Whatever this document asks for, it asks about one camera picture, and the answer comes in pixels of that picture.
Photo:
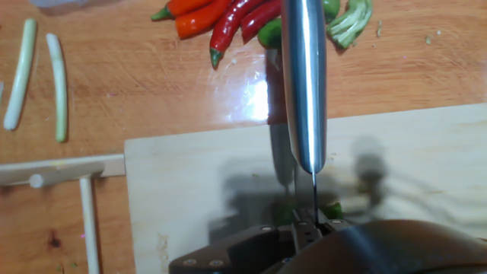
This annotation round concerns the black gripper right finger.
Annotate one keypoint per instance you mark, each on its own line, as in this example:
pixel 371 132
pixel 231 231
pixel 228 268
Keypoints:
pixel 331 226

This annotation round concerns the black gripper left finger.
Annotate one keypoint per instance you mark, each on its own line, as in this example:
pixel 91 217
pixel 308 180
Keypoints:
pixel 243 251

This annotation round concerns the green chili pepper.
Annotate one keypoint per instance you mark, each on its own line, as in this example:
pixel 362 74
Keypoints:
pixel 333 211

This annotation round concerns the red chili pepper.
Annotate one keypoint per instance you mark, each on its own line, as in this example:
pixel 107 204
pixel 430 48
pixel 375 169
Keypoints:
pixel 201 23
pixel 260 19
pixel 232 26
pixel 186 7

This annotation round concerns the wooden cutting board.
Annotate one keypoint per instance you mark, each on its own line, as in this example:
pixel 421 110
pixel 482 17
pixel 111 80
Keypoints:
pixel 190 171

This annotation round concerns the wooden peg dish rack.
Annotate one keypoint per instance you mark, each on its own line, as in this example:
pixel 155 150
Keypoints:
pixel 89 228

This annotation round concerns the split open green pepper piece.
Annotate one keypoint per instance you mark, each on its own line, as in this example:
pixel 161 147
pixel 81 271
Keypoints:
pixel 352 23

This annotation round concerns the green pepper piece with stem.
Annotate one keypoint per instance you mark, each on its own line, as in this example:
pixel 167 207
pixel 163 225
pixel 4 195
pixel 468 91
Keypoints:
pixel 332 9

